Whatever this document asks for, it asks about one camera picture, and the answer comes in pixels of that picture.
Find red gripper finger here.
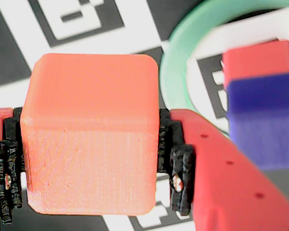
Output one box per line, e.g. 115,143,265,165
0,107,25,231
156,108,289,231

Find blue cube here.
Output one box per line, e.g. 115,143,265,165
225,73,289,170

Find orange cube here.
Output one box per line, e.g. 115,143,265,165
19,52,159,216

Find red cube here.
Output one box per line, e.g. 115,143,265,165
222,39,289,85

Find black white checkerboard marker mat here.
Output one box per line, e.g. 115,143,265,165
0,0,289,231

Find green ring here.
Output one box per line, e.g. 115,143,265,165
159,0,289,139

